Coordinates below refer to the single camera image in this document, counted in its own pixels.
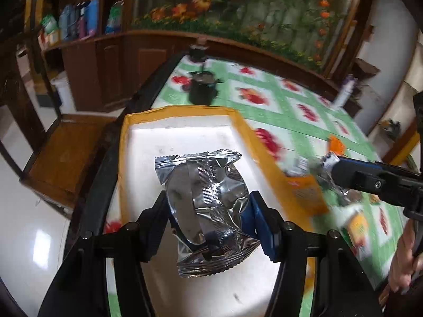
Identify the small black box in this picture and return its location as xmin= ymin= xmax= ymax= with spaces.
xmin=188 ymin=44 xmax=209 ymax=63

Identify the yellow cardboard box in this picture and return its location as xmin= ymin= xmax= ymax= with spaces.
xmin=112 ymin=105 xmax=318 ymax=317

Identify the beige carton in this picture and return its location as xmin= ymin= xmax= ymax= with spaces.
xmin=38 ymin=30 xmax=62 ymax=47

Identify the person's right hand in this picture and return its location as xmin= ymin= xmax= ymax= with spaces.
xmin=388 ymin=218 xmax=423 ymax=296

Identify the glass case with artificial flowers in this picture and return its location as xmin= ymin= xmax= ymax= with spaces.
xmin=132 ymin=0 xmax=364 ymax=73

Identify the white bucket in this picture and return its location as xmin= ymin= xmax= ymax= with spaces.
xmin=50 ymin=72 xmax=76 ymax=113

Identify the brown cardboard piece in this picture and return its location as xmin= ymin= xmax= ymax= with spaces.
xmin=353 ymin=58 xmax=380 ymax=76

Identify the black cylindrical container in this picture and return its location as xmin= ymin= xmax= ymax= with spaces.
xmin=188 ymin=71 xmax=221 ymax=105

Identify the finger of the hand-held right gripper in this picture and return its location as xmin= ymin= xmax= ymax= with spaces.
xmin=330 ymin=157 xmax=404 ymax=205

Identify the dark wooden cabinet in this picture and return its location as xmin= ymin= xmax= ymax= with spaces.
xmin=20 ymin=0 xmax=361 ymax=116

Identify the tall blue bottle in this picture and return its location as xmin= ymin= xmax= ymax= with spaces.
xmin=86 ymin=0 xmax=100 ymax=37

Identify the small orange snack packet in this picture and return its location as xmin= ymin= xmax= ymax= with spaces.
xmin=329 ymin=135 xmax=346 ymax=156

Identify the green white packet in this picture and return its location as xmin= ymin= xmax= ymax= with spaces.
xmin=41 ymin=15 xmax=60 ymax=35

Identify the white spray bottle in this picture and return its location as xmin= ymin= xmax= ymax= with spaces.
xmin=332 ymin=82 xmax=352 ymax=109

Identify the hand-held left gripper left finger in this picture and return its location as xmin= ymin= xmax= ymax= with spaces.
xmin=38 ymin=192 xmax=174 ymax=317

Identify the brown wooden chair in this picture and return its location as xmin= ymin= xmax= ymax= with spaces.
xmin=20 ymin=112 xmax=119 ymax=210

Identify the green blue plastic bag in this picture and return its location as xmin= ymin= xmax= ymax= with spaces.
xmin=106 ymin=2 xmax=123 ymax=34

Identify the grey blue jug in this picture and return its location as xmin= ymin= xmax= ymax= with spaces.
xmin=59 ymin=5 xmax=80 ymax=42

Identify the yellow wooden frame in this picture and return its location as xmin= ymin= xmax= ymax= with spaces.
xmin=383 ymin=132 xmax=420 ymax=166

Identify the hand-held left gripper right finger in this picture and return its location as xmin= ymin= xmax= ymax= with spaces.
xmin=241 ymin=191 xmax=387 ymax=317

